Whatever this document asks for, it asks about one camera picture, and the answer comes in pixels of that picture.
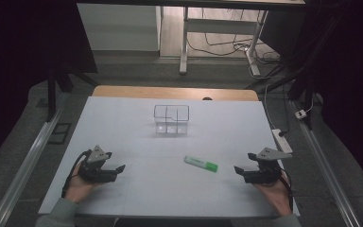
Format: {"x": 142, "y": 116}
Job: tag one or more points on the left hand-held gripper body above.
{"x": 94, "y": 171}

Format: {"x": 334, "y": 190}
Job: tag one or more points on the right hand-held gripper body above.
{"x": 264, "y": 171}

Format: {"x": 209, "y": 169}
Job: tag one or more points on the green highlighter pen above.
{"x": 201, "y": 164}

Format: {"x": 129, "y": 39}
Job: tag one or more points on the clear plastic organizer box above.
{"x": 171, "y": 119}

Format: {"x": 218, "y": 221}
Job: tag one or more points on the person's left hand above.
{"x": 77, "y": 187}

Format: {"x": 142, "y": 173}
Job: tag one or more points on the person's right hand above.
{"x": 275, "y": 194}

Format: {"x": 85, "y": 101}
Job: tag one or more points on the white power strip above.
{"x": 282, "y": 141}

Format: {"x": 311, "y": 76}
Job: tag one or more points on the white table sheet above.
{"x": 170, "y": 151}

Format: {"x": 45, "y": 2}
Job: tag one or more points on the small white adapter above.
{"x": 301, "y": 114}

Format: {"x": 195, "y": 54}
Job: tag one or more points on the black metal stand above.
{"x": 302, "y": 78}
{"x": 52, "y": 91}

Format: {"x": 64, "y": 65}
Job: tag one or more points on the white cabinet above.
{"x": 118, "y": 26}

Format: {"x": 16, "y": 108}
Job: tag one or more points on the aluminium rail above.
{"x": 324, "y": 170}
{"x": 25, "y": 170}

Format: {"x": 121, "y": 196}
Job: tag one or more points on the white desk frame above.
{"x": 217, "y": 26}

